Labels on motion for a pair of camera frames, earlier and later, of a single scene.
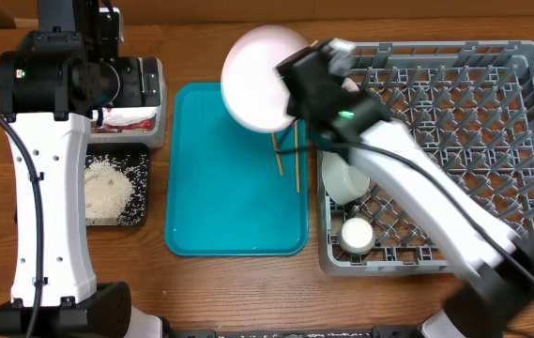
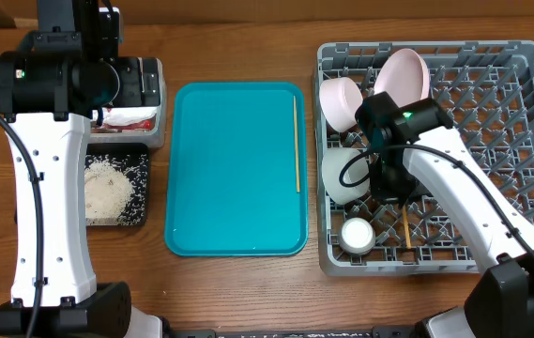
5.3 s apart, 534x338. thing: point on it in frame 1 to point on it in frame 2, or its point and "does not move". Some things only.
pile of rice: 108,190 does not move
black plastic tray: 133,160 does not move
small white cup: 357,236 does not move
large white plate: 252,91 to 404,76
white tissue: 141,124 to 126,115
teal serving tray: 231,191 does not move
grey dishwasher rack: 484,111 does not move
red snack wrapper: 144,125 does not move
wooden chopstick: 278,155 to 409,245
